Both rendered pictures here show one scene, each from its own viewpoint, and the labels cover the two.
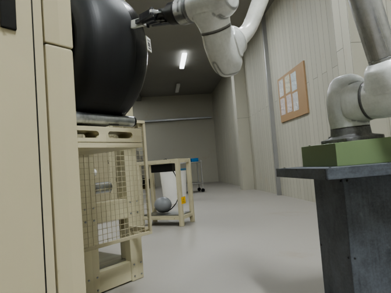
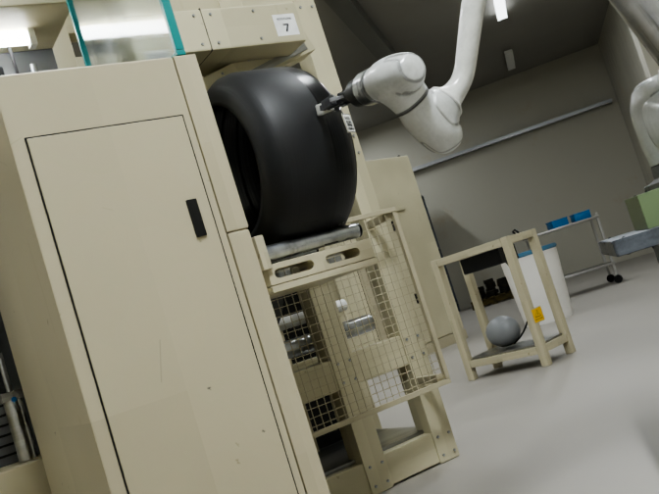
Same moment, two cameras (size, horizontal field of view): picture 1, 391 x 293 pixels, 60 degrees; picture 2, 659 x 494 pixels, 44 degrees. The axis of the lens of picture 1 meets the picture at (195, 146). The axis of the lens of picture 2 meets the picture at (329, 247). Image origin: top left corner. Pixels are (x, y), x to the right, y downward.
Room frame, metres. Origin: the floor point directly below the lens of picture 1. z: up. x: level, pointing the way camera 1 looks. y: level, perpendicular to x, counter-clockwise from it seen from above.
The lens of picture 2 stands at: (-0.93, -0.50, 0.70)
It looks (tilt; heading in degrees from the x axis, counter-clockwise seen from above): 4 degrees up; 20
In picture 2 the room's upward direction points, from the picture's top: 18 degrees counter-clockwise
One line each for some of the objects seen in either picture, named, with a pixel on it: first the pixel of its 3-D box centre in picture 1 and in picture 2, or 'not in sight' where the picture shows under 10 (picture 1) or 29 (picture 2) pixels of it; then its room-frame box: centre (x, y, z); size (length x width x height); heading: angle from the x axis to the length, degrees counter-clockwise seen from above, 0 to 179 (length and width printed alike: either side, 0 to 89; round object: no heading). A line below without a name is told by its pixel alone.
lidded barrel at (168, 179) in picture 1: (174, 185); (537, 285); (6.85, 0.49, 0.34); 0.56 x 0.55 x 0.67; 6
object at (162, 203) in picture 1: (165, 191); (501, 305); (4.30, 0.42, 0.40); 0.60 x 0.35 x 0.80; 66
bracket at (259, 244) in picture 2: not in sight; (236, 266); (1.24, 0.59, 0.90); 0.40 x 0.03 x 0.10; 52
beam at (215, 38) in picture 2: not in sight; (212, 42); (1.66, 0.63, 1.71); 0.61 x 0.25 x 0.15; 142
